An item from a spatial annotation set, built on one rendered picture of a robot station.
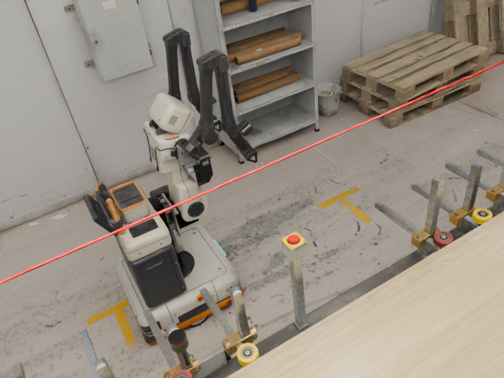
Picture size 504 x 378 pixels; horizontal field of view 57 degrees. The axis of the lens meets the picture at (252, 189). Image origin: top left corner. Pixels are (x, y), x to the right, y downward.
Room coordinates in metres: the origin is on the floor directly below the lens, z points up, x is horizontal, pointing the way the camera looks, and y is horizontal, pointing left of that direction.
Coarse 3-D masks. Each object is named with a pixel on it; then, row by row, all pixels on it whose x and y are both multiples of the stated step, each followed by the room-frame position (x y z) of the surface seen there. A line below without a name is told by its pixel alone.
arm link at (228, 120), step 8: (224, 56) 2.03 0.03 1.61; (224, 64) 2.02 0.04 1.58; (216, 72) 2.05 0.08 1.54; (224, 72) 2.05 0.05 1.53; (216, 80) 2.07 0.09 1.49; (224, 80) 2.05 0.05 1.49; (224, 88) 2.05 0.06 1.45; (224, 96) 2.05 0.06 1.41; (224, 104) 2.05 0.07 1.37; (224, 112) 2.04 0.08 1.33; (232, 112) 2.06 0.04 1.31; (224, 120) 2.04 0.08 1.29; (232, 120) 2.05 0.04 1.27; (224, 128) 2.06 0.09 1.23
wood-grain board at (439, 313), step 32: (448, 256) 1.29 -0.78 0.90; (480, 256) 1.26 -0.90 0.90; (384, 288) 1.17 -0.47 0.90; (416, 288) 1.15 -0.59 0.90; (448, 288) 1.13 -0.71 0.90; (480, 288) 1.11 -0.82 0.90; (352, 320) 1.05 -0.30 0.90; (384, 320) 1.03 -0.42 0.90; (416, 320) 1.01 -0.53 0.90; (448, 320) 0.99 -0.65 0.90; (480, 320) 0.97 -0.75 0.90; (288, 352) 0.95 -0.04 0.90; (320, 352) 0.93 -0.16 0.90; (352, 352) 0.92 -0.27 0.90; (384, 352) 0.90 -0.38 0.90; (416, 352) 0.88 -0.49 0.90; (448, 352) 0.86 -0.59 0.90; (480, 352) 0.84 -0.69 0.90
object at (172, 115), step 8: (160, 96) 2.22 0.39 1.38; (168, 96) 2.21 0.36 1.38; (160, 104) 2.16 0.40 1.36; (168, 104) 2.11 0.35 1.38; (176, 104) 2.11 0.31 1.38; (184, 104) 2.23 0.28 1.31; (152, 112) 2.18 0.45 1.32; (160, 112) 2.12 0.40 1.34; (168, 112) 2.08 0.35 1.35; (176, 112) 2.08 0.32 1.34; (184, 112) 2.10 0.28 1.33; (192, 112) 2.13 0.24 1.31; (160, 120) 2.08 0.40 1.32; (168, 120) 2.07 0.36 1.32; (176, 120) 2.08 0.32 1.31; (184, 120) 2.10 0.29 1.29; (168, 128) 2.06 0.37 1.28; (176, 128) 2.08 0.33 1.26; (184, 128) 2.10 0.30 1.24
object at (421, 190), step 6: (414, 186) 1.85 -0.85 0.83; (420, 186) 1.84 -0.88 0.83; (420, 192) 1.81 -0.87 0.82; (426, 192) 1.79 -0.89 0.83; (426, 198) 1.77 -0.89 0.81; (444, 204) 1.68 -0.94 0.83; (450, 204) 1.67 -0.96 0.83; (450, 210) 1.64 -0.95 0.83; (468, 216) 1.57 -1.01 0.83; (468, 222) 1.54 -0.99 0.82; (474, 222) 1.53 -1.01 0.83; (474, 228) 1.51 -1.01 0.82
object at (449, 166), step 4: (448, 164) 1.96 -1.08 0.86; (452, 164) 1.96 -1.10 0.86; (448, 168) 1.95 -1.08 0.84; (452, 168) 1.93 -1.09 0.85; (456, 168) 1.92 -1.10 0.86; (460, 168) 1.92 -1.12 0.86; (456, 172) 1.91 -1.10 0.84; (460, 172) 1.89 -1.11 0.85; (464, 172) 1.87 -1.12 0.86; (468, 172) 1.87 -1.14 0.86; (460, 176) 1.88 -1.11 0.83; (464, 176) 1.86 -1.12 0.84; (468, 176) 1.84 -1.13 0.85; (480, 180) 1.79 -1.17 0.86; (480, 184) 1.77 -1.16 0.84; (484, 184) 1.76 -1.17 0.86; (488, 184) 1.75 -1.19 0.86; (484, 188) 1.75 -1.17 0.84; (488, 188) 1.73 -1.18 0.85; (500, 196) 1.67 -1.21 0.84
